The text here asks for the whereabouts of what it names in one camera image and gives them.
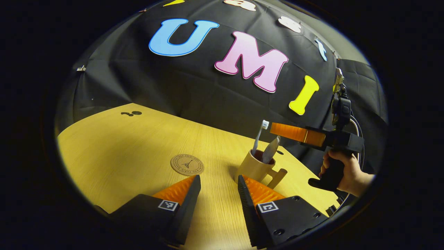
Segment round cork coaster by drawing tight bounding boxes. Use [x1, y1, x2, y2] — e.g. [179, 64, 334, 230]
[170, 154, 205, 176]

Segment white toothpaste tube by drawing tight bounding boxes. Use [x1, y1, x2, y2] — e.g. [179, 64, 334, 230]
[262, 136, 281, 164]

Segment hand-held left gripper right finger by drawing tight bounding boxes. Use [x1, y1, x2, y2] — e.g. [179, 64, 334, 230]
[238, 175, 328, 249]

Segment white toothbrush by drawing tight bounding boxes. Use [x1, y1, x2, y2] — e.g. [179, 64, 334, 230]
[251, 120, 270, 156]

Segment light wooden desktop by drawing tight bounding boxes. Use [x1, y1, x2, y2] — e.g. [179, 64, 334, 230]
[57, 103, 342, 250]

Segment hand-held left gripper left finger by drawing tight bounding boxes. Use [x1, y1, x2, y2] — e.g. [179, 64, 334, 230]
[109, 175, 202, 247]

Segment black backdrop cloth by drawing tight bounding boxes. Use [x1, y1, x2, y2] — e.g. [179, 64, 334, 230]
[55, 0, 388, 174]

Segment beige cup with handle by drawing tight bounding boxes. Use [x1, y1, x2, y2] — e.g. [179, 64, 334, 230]
[235, 149, 288, 190]

